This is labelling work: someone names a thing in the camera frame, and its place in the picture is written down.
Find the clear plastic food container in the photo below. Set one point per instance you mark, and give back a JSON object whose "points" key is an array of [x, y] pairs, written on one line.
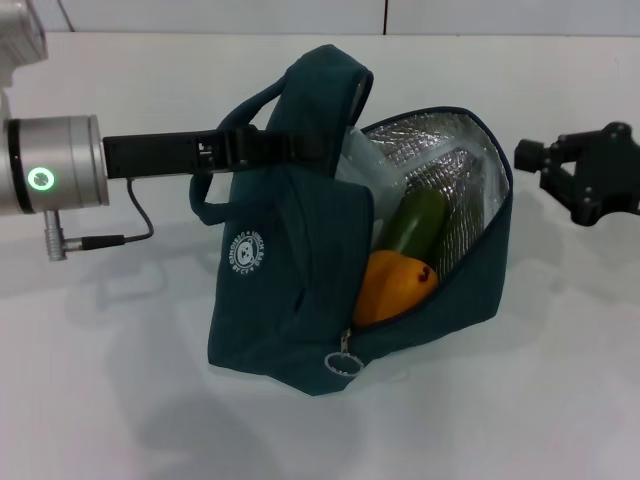
{"points": [[360, 165]]}

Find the green cucumber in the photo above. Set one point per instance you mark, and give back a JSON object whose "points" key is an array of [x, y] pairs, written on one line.
{"points": [[415, 225]]}

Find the orange yellow pear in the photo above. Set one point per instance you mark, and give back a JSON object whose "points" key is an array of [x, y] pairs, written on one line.
{"points": [[390, 290]]}

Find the dark teal insulated lunch bag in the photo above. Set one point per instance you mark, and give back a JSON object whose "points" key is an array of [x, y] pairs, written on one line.
{"points": [[285, 300]]}

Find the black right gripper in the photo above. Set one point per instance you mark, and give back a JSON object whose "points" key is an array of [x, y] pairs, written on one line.
{"points": [[610, 175]]}

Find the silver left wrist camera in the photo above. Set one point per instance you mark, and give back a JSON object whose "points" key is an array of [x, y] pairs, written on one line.
{"points": [[20, 30]]}

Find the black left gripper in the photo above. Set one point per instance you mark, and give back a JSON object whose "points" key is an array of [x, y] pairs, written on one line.
{"points": [[160, 155]]}

